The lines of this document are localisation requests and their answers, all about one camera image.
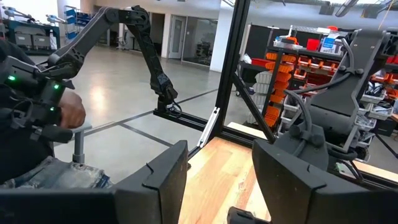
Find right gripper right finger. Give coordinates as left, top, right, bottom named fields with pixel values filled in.
left=252, top=139, right=398, bottom=224

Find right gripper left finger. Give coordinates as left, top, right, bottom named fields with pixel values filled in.
left=0, top=139, right=189, bottom=224

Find grey chair armrest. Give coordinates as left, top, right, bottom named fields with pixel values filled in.
left=51, top=123, right=93, bottom=165

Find person's hand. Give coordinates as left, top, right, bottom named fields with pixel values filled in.
left=58, top=90, right=86, bottom=129

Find shelf with orange bins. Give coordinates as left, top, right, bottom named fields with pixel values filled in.
left=239, top=23, right=398, bottom=141

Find person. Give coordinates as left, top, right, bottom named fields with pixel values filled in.
left=0, top=37, right=113, bottom=190

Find glass door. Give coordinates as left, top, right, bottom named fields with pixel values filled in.
left=169, top=14, right=188, bottom=60

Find blue storage rack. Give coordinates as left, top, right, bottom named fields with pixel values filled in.
left=63, top=5, right=78, bottom=41

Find blue workstation table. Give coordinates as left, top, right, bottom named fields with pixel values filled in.
left=0, top=5, right=60, bottom=56

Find silver frame bracket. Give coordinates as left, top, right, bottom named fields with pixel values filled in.
left=197, top=106, right=221, bottom=149

